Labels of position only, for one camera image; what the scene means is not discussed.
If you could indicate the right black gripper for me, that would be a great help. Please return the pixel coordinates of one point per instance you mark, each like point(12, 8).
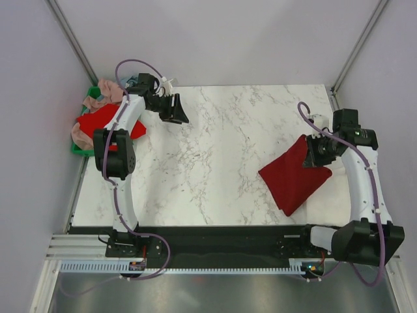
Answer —
point(313, 160)

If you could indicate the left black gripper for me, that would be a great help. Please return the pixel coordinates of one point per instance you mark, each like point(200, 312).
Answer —
point(179, 116)

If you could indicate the dark red t shirt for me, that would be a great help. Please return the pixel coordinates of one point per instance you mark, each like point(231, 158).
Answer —
point(289, 183)

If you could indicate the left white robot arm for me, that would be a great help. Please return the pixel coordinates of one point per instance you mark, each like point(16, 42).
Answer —
point(116, 160)

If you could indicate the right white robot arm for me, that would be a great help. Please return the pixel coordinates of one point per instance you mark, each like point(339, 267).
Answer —
point(370, 237)

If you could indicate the folded white t shirt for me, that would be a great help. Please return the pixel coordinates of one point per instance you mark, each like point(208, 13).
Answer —
point(330, 205)

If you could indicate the blue grey t shirt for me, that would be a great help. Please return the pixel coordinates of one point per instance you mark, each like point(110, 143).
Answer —
point(129, 82)

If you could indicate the pink t shirt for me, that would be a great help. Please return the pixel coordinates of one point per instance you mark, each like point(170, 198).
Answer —
point(111, 93)

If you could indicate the bright red t shirt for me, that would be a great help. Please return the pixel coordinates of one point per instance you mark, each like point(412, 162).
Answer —
point(89, 122)

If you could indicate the green plastic basket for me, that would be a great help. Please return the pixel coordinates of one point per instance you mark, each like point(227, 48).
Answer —
point(81, 144)

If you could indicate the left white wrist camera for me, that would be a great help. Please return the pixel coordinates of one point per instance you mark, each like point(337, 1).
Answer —
point(167, 86)

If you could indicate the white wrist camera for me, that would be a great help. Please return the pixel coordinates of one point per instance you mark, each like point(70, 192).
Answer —
point(321, 122)
point(167, 86)

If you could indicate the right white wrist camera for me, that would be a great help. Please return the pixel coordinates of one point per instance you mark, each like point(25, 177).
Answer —
point(321, 122)

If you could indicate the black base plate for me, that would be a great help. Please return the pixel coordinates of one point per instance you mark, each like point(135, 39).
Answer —
point(164, 242)

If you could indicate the white slotted cable duct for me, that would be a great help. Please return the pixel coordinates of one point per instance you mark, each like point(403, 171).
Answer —
point(224, 265)

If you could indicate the left aluminium corner post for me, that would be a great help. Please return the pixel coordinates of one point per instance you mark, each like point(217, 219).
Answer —
point(70, 36)

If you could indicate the aluminium corner post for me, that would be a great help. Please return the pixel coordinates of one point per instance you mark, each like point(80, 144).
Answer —
point(70, 36)
point(359, 44)

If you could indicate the right aluminium corner post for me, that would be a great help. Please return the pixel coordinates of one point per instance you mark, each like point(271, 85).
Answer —
point(359, 44)

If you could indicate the aluminium frame rail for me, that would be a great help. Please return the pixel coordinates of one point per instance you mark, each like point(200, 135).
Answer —
point(76, 247)

